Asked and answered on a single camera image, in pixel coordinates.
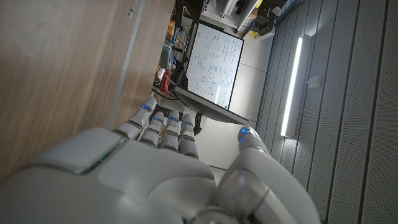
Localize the small grey ceiling sensor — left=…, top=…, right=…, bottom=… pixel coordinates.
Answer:
left=307, top=75, right=322, bottom=90

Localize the white shelf cabinet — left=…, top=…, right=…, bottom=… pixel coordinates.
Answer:
left=201, top=0, right=261, bottom=30

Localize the whiteboard with black frame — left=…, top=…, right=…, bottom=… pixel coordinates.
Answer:
left=185, top=22, right=245, bottom=110

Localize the long ceiling light strip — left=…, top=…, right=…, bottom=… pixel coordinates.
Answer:
left=280, top=34, right=312, bottom=138

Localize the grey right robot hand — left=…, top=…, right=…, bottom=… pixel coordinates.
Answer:
left=0, top=96, right=321, bottom=224

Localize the black computer monitor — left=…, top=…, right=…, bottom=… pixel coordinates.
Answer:
left=174, top=86, right=249, bottom=125

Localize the colourful puzzle cube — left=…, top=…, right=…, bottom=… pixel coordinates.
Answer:
left=167, top=20, right=177, bottom=40

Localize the teal box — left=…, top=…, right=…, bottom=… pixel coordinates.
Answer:
left=160, top=43, right=174, bottom=71

